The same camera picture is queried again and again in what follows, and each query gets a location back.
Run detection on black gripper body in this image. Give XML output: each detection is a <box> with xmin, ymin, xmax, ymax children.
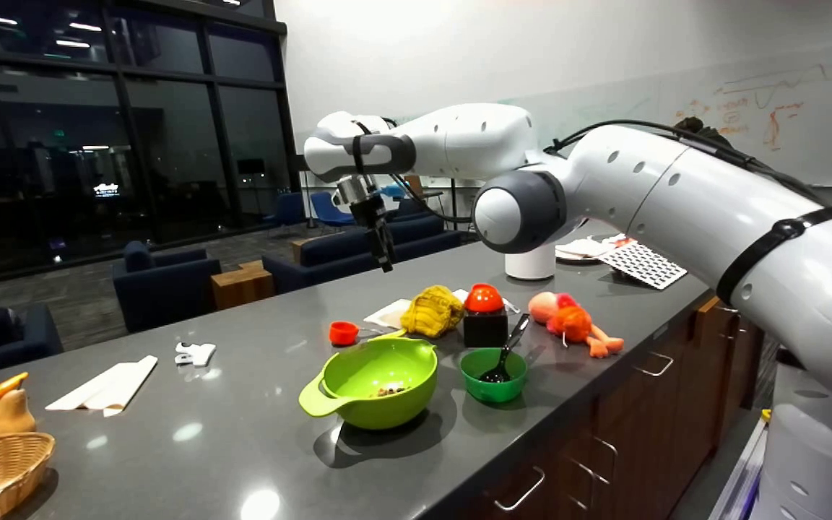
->
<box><xmin>335</xmin><ymin>172</ymin><xmax>392</xmax><ymax>234</ymax></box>

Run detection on yellow banana peel toy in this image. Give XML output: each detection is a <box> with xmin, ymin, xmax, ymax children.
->
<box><xmin>397</xmin><ymin>283</ymin><xmax>468</xmax><ymax>341</ymax></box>

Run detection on red tomato toy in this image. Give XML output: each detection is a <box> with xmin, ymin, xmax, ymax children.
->
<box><xmin>327</xmin><ymin>316</ymin><xmax>364</xmax><ymax>350</ymax></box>

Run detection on lime green bowl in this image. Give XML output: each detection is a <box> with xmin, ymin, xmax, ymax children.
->
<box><xmin>296</xmin><ymin>335</ymin><xmax>442</xmax><ymax>432</ymax></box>

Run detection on small dark green bowl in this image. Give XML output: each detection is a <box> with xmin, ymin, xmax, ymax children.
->
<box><xmin>459</xmin><ymin>342</ymin><xmax>530</xmax><ymax>405</ymax></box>

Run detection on blue lounge chair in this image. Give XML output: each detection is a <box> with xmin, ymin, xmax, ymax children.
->
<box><xmin>308</xmin><ymin>189</ymin><xmax>342</xmax><ymax>228</ymax></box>

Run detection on long navy sofa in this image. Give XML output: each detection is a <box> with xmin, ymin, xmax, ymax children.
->
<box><xmin>263</xmin><ymin>210</ymin><xmax>477</xmax><ymax>290</ymax></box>

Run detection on white paper sheet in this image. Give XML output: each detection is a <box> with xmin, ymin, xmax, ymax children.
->
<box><xmin>360</xmin><ymin>298</ymin><xmax>413</xmax><ymax>331</ymax></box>

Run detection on red glossy dome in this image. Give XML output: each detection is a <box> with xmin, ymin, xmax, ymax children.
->
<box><xmin>462</xmin><ymin>280</ymin><xmax>509</xmax><ymax>316</ymax></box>

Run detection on black square box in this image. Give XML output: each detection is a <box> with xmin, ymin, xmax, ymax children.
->
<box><xmin>459</xmin><ymin>309</ymin><xmax>510</xmax><ymax>350</ymax></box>

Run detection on wooden box side table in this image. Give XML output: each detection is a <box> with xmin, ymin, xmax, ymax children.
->
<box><xmin>207</xmin><ymin>256</ymin><xmax>276</xmax><ymax>309</ymax></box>

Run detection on black plastic spoon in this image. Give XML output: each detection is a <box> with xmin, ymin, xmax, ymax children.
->
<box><xmin>480</xmin><ymin>309</ymin><xmax>530</xmax><ymax>384</ymax></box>

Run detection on white plate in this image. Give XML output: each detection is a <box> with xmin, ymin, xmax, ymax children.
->
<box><xmin>555</xmin><ymin>234</ymin><xmax>611</xmax><ymax>264</ymax></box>

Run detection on orange pink plush toy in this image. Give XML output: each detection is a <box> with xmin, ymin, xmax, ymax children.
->
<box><xmin>524</xmin><ymin>286</ymin><xmax>627</xmax><ymax>361</ymax></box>

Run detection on crumpled white wrapper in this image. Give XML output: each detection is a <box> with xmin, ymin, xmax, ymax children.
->
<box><xmin>169</xmin><ymin>335</ymin><xmax>220</xmax><ymax>368</ymax></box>

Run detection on navy armchair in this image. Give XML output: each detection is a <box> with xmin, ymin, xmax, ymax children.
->
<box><xmin>108</xmin><ymin>240</ymin><xmax>221</xmax><ymax>331</ymax></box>

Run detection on white keyboard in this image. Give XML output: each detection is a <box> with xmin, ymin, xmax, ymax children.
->
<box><xmin>598</xmin><ymin>237</ymin><xmax>689</xmax><ymax>290</ymax></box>

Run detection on wooden counter cabinet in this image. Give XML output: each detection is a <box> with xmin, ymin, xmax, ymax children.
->
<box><xmin>413</xmin><ymin>276</ymin><xmax>771</xmax><ymax>520</ymax></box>

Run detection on tan cone shaped object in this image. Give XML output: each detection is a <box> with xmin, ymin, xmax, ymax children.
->
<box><xmin>0</xmin><ymin>384</ymin><xmax>38</xmax><ymax>435</ymax></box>

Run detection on white and blue boards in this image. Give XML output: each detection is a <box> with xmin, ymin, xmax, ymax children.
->
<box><xmin>708</xmin><ymin>406</ymin><xmax>773</xmax><ymax>520</ymax></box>

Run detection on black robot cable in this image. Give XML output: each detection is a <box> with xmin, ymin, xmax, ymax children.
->
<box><xmin>542</xmin><ymin>114</ymin><xmax>828</xmax><ymax>202</ymax></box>

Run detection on metal drawer handle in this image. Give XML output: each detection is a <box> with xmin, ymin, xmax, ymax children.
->
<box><xmin>630</xmin><ymin>350</ymin><xmax>675</xmax><ymax>380</ymax></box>
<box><xmin>491</xmin><ymin>458</ymin><xmax>546</xmax><ymax>513</ymax></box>

